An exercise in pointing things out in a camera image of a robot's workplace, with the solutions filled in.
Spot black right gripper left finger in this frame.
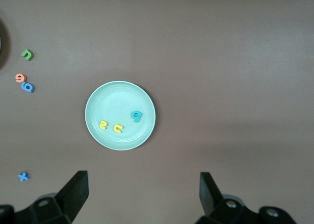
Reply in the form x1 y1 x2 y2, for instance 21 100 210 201
0 170 89 224

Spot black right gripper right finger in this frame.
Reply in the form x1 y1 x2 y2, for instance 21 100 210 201
197 172 297 224

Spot teal foam letter b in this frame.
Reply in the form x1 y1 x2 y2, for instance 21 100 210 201
131 110 143 124

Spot green plate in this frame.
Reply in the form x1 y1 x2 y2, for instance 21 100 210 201
84 80 157 151

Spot blue foam letter g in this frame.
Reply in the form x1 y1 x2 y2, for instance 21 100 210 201
20 81 35 93

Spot green foam letter u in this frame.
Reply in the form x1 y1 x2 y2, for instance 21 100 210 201
21 49 34 61

